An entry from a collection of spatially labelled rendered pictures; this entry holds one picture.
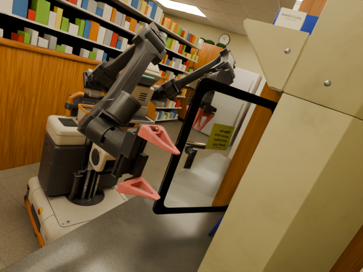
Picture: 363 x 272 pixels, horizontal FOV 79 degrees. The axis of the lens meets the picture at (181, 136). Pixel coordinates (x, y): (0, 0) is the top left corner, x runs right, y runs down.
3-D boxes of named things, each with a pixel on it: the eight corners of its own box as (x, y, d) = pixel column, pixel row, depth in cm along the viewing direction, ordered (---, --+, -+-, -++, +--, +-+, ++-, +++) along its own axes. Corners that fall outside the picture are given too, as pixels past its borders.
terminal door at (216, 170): (230, 211, 78) (282, 104, 66) (151, 215, 62) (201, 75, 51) (229, 210, 78) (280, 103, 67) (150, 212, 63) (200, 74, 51)
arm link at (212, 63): (235, 62, 126) (228, 46, 123) (237, 66, 114) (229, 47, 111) (170, 97, 141) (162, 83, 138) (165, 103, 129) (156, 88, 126)
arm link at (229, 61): (227, 70, 120) (218, 51, 117) (237, 65, 118) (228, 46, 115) (223, 90, 83) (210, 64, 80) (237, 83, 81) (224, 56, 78)
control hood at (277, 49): (288, 99, 67) (304, 66, 64) (282, 92, 38) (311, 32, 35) (252, 86, 71) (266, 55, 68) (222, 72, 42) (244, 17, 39)
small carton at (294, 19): (291, 48, 50) (304, 21, 48) (293, 43, 45) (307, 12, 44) (269, 42, 51) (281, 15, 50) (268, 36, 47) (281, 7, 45)
